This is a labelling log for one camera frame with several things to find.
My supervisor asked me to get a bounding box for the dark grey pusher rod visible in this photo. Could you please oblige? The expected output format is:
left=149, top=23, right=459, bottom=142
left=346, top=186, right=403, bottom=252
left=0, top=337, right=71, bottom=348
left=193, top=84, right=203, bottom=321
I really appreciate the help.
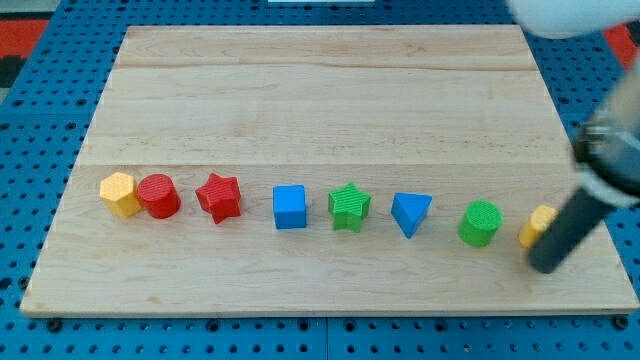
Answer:
left=528, top=187, right=614, bottom=274

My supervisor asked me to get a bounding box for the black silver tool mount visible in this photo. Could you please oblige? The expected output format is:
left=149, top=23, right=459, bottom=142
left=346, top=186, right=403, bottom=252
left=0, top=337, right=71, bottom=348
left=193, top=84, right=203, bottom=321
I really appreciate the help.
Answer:
left=574, top=110, right=639, bottom=208

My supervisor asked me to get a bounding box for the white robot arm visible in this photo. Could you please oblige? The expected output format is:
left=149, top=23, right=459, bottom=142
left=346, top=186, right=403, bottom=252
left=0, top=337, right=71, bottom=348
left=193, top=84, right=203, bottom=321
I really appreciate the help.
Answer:
left=506, top=0, right=639, bottom=274

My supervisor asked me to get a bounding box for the wooden board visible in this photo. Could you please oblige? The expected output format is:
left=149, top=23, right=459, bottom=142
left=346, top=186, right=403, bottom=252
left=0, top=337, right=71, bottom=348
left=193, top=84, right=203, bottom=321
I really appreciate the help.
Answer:
left=21, top=25, right=639, bottom=318

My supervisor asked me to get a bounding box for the green cylinder block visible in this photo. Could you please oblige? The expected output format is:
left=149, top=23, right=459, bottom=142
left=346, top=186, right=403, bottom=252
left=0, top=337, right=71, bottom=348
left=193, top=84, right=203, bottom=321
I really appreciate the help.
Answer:
left=457, top=200, right=503, bottom=247

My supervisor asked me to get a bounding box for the blue triangle block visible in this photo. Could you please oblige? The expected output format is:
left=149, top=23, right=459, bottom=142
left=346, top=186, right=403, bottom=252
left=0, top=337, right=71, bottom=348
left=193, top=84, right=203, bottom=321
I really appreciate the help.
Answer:
left=391, top=192, right=433, bottom=239

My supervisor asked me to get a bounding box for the green star block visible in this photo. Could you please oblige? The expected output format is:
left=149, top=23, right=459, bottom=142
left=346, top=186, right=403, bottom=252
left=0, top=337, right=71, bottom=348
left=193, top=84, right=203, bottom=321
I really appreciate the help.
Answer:
left=328, top=182, right=371, bottom=233

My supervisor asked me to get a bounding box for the blue cube block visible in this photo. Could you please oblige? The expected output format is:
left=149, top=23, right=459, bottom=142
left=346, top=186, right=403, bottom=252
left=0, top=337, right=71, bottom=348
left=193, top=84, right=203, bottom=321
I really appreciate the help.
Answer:
left=273, top=185, right=307, bottom=230

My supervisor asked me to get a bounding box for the red star block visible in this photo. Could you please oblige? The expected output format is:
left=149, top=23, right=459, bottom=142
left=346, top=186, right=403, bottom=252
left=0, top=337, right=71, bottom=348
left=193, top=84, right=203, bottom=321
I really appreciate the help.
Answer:
left=195, top=173, right=241, bottom=224

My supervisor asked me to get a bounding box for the red cylinder block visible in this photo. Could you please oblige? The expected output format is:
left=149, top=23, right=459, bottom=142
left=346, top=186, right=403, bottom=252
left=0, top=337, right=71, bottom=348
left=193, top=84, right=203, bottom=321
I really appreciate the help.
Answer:
left=137, top=174, right=181, bottom=219

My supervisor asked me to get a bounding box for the yellow hexagon block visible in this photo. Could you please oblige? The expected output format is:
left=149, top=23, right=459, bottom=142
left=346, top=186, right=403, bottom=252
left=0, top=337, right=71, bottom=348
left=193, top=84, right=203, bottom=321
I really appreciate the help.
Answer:
left=99, top=172, right=142, bottom=218

